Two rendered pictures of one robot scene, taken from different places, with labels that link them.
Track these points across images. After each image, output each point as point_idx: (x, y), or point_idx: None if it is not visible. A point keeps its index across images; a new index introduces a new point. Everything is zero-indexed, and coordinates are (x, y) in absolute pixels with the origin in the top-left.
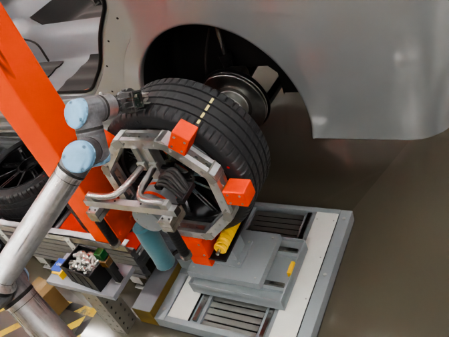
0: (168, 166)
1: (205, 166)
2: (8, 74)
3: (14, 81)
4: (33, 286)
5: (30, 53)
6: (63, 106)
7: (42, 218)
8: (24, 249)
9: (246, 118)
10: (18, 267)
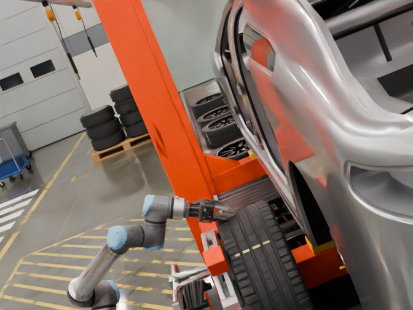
0: (223, 277)
1: (223, 295)
2: (162, 154)
3: (166, 161)
4: (114, 307)
5: (187, 144)
6: (206, 189)
7: (95, 265)
8: (86, 278)
9: (291, 275)
10: (83, 288)
